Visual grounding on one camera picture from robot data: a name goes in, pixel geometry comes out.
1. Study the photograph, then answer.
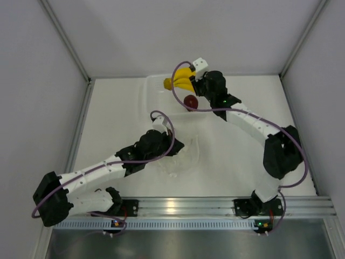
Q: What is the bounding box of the white slotted cable duct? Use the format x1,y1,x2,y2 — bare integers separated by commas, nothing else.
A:
53,217,258,230

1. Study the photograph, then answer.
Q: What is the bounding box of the dark red fake apple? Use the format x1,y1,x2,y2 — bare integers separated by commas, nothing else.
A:
183,95,199,112

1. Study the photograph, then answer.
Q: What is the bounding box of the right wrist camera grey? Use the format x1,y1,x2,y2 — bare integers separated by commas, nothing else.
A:
190,57,209,81

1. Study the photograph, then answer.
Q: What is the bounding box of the aluminium mounting rail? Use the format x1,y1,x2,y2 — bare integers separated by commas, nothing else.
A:
67,196,336,216

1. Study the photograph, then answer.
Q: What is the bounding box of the aluminium frame post right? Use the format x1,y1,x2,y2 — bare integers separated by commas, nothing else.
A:
279,0,330,80

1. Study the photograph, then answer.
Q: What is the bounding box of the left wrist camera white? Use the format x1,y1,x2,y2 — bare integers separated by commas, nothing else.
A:
152,115,168,133

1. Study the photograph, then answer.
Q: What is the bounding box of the aluminium frame post left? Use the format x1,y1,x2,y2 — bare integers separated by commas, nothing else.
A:
38,0,91,83

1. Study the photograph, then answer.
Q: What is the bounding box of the clear polka dot zip bag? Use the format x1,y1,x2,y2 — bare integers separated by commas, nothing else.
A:
157,135,200,178

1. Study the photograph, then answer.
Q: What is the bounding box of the aluminium frame post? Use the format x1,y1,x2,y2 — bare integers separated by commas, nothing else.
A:
279,0,330,80
38,0,91,83

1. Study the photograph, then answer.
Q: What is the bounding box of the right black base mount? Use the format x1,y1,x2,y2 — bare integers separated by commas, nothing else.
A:
234,192,284,219

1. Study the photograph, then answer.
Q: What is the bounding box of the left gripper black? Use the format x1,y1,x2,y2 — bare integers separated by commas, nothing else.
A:
145,129,184,162

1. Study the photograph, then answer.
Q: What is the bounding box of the white perforated plastic basket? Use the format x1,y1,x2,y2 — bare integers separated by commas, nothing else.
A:
141,74,207,120

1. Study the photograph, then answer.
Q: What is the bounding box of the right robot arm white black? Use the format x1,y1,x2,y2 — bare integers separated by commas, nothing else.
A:
189,71,304,214

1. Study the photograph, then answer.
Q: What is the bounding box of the yellow fake banana bunch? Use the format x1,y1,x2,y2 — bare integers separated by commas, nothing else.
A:
163,67,195,92

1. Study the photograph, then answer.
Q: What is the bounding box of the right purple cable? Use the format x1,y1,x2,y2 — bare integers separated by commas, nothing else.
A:
171,60,309,188

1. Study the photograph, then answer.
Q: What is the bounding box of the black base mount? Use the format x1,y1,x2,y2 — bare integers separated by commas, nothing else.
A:
234,192,284,219
106,199,139,217

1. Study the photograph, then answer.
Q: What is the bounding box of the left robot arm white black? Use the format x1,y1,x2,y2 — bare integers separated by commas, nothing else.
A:
32,129,184,227

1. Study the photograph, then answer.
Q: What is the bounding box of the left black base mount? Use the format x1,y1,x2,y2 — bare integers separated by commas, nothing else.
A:
106,199,139,217

